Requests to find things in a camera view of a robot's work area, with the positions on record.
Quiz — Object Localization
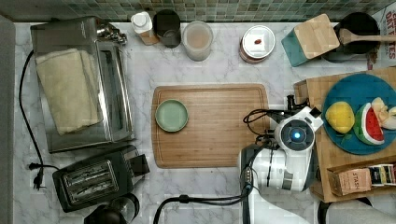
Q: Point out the wooden spoon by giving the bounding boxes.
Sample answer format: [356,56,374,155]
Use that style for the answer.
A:
[339,28,396,45]

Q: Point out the black two-slot toaster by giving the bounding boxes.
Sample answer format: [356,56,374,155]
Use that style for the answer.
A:
[52,145,149,213]

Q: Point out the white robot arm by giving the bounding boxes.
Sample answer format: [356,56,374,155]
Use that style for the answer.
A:
[237,106,323,224]

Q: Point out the wooden cutting board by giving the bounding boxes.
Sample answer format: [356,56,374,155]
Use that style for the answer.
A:
[151,84,268,168]

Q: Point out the black coffee grinder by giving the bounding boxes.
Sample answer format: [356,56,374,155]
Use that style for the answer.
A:
[83,193,140,224]

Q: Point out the stainless steel toaster oven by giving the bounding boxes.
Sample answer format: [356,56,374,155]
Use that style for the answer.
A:
[31,16,134,153]

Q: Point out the black pan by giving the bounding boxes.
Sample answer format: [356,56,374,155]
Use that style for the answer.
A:
[323,12,380,63]

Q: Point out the teal box with wooden lid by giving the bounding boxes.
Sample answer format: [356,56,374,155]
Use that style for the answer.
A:
[281,14,340,67]

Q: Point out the white lidded bottle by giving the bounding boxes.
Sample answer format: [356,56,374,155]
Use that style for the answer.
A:
[131,11,159,46]

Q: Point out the yellow toy lemon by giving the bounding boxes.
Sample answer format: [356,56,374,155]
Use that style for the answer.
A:
[325,102,355,133]

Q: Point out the blue round plate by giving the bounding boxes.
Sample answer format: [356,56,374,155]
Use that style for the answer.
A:
[322,74,396,155]

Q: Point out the dark glass jar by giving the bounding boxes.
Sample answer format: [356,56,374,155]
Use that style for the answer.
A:
[153,9,181,49]

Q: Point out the striped tea packets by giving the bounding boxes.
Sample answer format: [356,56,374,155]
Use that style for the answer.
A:
[369,164,396,187]

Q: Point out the cream toy garlic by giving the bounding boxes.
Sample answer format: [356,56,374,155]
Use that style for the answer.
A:
[372,97,396,130]

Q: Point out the toy watermelon slice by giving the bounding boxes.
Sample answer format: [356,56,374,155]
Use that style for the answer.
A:
[353,103,385,146]

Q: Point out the small green plate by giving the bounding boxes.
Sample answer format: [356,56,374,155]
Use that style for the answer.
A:
[155,99,189,133]

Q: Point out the white lidded round container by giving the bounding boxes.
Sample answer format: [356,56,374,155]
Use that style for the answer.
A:
[239,25,276,63]

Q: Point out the frosted plastic cup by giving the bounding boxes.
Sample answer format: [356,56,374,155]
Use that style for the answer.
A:
[182,21,213,62]

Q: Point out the oats package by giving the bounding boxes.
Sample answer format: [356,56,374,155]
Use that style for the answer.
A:
[367,3,396,70]

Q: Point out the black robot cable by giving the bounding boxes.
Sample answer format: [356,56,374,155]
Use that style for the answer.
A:
[152,108,292,224]

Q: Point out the black power cord with plug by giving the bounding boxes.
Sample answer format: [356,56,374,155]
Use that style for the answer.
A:
[18,49,60,191]

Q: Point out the wooden drawer unit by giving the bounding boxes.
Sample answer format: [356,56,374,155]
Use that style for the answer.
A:
[294,67,396,203]

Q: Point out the beige folded cloth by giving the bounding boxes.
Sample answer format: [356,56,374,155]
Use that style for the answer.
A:
[35,49,103,135]

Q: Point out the stash tea box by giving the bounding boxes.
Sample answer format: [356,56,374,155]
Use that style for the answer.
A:
[328,168,372,196]

